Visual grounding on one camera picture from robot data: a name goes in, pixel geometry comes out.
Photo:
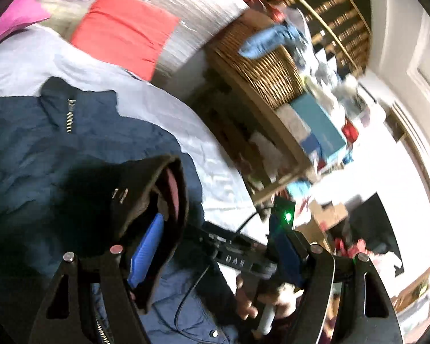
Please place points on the pink pillow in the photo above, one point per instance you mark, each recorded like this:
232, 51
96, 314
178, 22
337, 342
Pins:
18, 14

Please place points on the light blue bed sheet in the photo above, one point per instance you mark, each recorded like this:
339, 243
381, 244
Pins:
157, 114

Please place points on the cardboard box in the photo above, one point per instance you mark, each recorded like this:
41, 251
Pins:
329, 215

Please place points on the white striped pillow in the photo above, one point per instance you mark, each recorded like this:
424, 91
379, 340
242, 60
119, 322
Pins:
200, 3

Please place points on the light blue cloth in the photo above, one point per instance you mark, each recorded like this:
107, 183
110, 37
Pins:
265, 41

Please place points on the person's right hand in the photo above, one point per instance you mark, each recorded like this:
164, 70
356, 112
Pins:
246, 304

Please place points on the orange red pillow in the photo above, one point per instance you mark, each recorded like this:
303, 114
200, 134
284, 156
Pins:
125, 28

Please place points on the teal box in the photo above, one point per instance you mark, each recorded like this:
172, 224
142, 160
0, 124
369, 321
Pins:
319, 122

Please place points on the wicker basket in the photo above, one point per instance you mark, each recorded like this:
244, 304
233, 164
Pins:
268, 71

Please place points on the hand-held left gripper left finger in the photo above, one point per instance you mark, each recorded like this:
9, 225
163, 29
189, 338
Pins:
147, 254

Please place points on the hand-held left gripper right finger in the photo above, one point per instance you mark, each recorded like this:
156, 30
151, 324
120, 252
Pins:
286, 258

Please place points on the navy blue zip jacket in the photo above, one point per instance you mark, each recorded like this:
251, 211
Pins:
57, 150

